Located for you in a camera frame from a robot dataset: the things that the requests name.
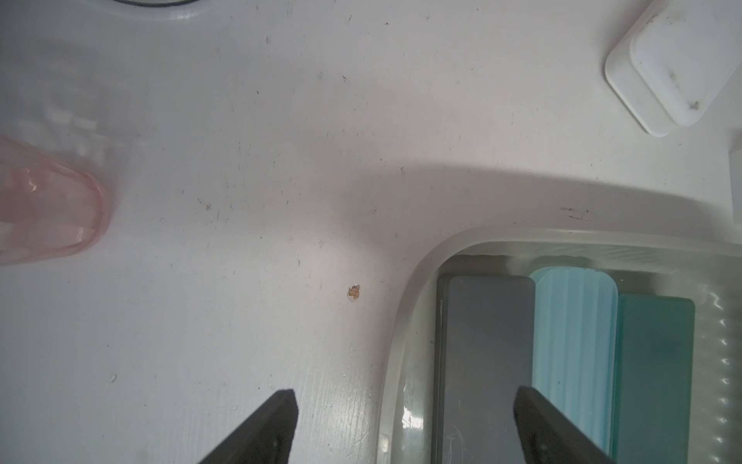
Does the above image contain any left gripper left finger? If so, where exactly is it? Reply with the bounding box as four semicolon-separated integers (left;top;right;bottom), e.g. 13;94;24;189
200;390;299;464

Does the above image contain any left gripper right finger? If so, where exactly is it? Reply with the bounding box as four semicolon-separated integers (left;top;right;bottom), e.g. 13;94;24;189
513;386;614;464

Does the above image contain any black pencil case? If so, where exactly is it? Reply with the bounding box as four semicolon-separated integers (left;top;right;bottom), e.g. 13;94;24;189
431;274;535;463

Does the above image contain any light blue pencil case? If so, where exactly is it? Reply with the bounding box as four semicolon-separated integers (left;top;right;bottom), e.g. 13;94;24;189
531;267;618;454

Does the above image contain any dark green pencil case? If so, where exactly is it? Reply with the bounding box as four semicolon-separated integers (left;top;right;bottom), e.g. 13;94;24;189
611;294;695;463

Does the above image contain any grey storage box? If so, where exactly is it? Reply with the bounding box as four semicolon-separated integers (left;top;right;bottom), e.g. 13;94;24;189
376;227;741;463

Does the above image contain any white pencil case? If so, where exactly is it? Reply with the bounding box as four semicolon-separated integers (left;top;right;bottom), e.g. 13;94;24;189
604;0;741;137

